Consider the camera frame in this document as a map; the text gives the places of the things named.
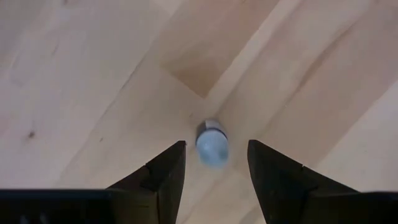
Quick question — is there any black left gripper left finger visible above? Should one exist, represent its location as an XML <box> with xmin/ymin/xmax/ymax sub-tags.
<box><xmin>107</xmin><ymin>139</ymin><xmax>187</xmax><ymax>224</ymax></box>

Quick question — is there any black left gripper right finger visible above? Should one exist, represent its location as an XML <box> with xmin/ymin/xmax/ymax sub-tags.
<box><xmin>247</xmin><ymin>139</ymin><xmax>358</xmax><ymax>224</ymax></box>

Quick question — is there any small white-capped dropper bottle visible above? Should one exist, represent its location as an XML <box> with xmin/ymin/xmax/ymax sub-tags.
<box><xmin>195</xmin><ymin>119</ymin><xmax>230</xmax><ymax>170</ymax></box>

